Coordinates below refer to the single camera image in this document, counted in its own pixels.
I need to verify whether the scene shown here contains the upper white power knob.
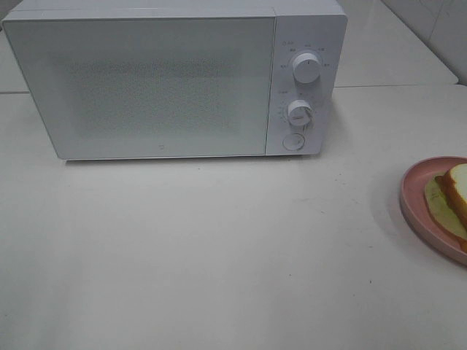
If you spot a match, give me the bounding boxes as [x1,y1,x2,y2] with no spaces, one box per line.
[291,51,322,84]

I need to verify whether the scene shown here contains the lower white timer knob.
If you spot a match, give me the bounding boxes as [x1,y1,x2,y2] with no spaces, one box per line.
[287,100,312,127]

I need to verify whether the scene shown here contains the pink round plate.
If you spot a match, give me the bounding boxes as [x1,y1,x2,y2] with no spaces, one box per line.
[399,156,466,265]

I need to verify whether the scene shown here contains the green lettuce leaf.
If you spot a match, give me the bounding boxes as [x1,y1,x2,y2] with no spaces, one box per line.
[424,176,466,241]

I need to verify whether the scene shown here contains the white microwave door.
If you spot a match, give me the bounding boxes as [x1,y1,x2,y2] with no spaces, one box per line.
[4,17,274,160]

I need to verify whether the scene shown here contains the toasted bread sandwich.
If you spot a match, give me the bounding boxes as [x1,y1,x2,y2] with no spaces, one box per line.
[435,163,466,252]

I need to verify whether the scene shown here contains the white microwave oven body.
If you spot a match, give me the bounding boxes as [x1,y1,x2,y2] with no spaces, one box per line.
[1,1,347,158]

